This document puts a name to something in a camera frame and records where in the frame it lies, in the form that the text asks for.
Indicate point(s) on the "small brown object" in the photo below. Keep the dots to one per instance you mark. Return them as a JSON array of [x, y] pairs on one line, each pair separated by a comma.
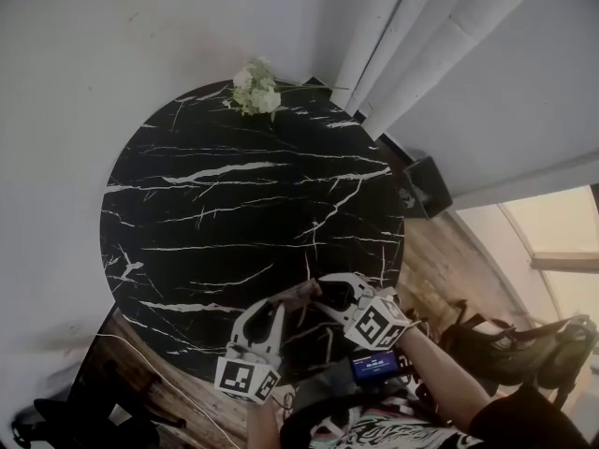
[[299, 294]]

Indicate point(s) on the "person's left forearm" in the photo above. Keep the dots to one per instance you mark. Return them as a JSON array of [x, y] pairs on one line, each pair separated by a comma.
[[262, 424]]

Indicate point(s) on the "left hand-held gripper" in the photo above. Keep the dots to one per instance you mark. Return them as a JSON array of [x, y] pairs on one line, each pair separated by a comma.
[[243, 377]]

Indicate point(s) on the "person's right forearm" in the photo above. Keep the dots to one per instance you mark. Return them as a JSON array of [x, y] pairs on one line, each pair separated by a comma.
[[435, 372]]

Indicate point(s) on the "person's patterned black shirt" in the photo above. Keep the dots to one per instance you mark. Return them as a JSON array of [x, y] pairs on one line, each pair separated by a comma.
[[384, 428]]

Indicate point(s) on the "window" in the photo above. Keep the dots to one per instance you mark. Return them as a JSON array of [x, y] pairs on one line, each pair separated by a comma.
[[552, 232]]

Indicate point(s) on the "round black marble table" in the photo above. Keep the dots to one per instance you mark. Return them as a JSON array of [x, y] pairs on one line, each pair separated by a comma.
[[234, 213]]

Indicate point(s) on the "black office chair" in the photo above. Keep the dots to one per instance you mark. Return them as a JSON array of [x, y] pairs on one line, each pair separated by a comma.
[[93, 414]]

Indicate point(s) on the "thick white insulated pipe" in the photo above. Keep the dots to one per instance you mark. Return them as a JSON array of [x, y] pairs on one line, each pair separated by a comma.
[[458, 31]]

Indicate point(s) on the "grey mesh office chair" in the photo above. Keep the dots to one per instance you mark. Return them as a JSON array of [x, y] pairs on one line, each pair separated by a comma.
[[519, 349]]

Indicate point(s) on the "dark grey trash bin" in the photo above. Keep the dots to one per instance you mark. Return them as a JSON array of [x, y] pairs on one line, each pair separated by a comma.
[[426, 190]]

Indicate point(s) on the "black screen device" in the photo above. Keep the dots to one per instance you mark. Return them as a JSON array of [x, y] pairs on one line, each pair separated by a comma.
[[374, 365]]

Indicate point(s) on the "thin white wall pipe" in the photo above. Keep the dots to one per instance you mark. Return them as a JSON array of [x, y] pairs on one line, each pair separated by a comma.
[[379, 31]]

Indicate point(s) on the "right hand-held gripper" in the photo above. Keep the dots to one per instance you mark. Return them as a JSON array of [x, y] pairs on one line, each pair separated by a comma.
[[374, 321]]

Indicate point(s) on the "white flower bouquet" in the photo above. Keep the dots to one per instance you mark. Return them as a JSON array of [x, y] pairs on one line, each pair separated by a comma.
[[262, 96]]

